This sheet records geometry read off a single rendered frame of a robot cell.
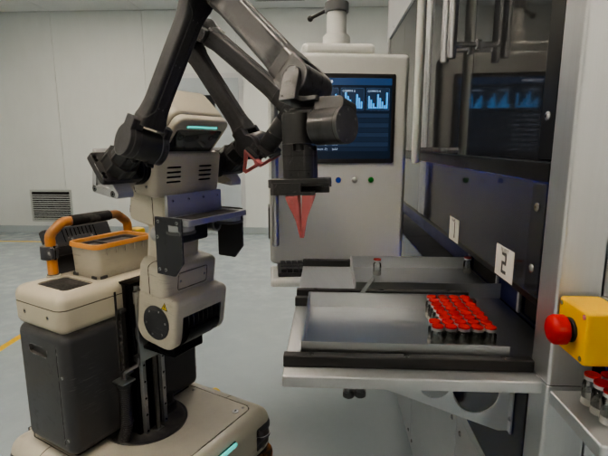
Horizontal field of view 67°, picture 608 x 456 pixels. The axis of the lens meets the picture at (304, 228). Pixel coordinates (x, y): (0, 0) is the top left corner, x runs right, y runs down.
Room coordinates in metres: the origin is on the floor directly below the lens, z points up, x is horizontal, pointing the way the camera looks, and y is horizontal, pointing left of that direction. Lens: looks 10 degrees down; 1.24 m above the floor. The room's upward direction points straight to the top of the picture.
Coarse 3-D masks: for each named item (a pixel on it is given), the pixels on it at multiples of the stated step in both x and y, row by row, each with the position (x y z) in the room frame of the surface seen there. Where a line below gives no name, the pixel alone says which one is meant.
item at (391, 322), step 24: (312, 312) 0.93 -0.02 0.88; (336, 312) 0.93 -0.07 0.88; (360, 312) 0.93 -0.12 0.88; (384, 312) 0.93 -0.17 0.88; (408, 312) 0.93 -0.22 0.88; (312, 336) 0.81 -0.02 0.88; (336, 336) 0.81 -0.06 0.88; (360, 336) 0.81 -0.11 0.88; (384, 336) 0.81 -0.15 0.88; (408, 336) 0.81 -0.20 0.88
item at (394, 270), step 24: (360, 264) 1.30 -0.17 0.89; (384, 264) 1.29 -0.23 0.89; (408, 264) 1.29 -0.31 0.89; (432, 264) 1.29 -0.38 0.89; (456, 264) 1.28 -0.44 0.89; (360, 288) 1.04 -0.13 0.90; (384, 288) 1.04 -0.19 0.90; (408, 288) 1.04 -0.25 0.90; (432, 288) 1.03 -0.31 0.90; (456, 288) 1.03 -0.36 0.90; (480, 288) 1.03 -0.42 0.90
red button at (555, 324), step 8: (552, 320) 0.57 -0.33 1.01; (560, 320) 0.56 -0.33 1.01; (568, 320) 0.56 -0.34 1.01; (544, 328) 0.58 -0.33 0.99; (552, 328) 0.56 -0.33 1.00; (560, 328) 0.55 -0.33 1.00; (568, 328) 0.55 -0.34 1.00; (552, 336) 0.56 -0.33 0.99; (560, 336) 0.55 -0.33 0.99; (568, 336) 0.55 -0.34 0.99; (560, 344) 0.56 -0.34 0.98
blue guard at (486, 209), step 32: (416, 192) 1.67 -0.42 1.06; (448, 192) 1.24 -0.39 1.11; (480, 192) 0.98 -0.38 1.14; (512, 192) 0.81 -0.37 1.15; (544, 192) 0.69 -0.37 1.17; (448, 224) 1.22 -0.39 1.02; (480, 224) 0.96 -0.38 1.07; (512, 224) 0.80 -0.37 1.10; (544, 224) 0.69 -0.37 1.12; (480, 256) 0.95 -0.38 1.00
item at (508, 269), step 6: (498, 246) 0.85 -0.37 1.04; (498, 252) 0.85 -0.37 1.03; (510, 252) 0.79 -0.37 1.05; (498, 258) 0.85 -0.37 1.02; (504, 258) 0.82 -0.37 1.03; (510, 258) 0.79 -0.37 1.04; (498, 264) 0.85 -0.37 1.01; (510, 264) 0.79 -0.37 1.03; (498, 270) 0.85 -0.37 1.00; (504, 270) 0.82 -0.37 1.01; (510, 270) 0.79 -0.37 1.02; (504, 276) 0.81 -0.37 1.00; (510, 276) 0.79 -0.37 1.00; (510, 282) 0.78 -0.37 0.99
